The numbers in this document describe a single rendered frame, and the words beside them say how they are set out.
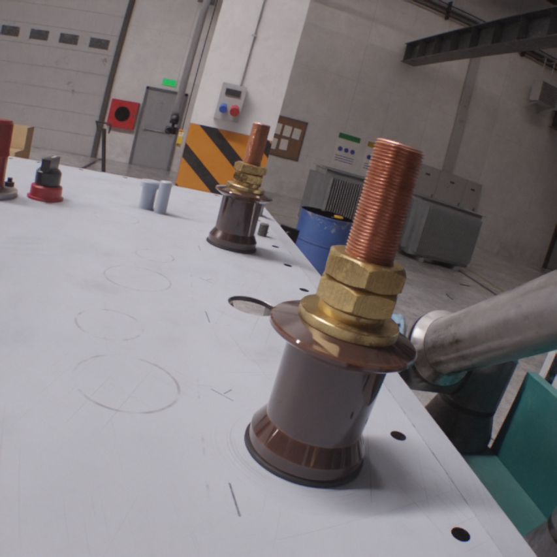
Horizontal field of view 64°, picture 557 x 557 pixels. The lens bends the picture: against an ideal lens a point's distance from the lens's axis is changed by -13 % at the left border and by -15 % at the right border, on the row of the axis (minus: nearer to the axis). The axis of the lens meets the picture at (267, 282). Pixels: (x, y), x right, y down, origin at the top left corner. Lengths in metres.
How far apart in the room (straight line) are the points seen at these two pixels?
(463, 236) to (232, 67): 6.30
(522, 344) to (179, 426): 0.54
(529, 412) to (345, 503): 0.86
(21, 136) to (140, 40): 7.50
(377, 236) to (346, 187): 8.55
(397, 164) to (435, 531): 0.22
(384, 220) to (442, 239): 9.70
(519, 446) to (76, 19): 13.90
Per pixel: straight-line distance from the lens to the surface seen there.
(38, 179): 0.92
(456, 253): 10.18
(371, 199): 0.28
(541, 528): 0.91
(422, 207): 9.72
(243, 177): 0.80
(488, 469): 1.15
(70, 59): 14.08
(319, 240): 5.26
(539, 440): 1.12
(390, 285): 0.28
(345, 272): 0.28
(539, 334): 0.72
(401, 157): 0.28
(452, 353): 0.88
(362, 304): 0.28
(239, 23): 5.52
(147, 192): 0.98
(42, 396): 0.34
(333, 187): 8.76
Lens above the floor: 1.55
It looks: 16 degrees down
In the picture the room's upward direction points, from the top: 15 degrees clockwise
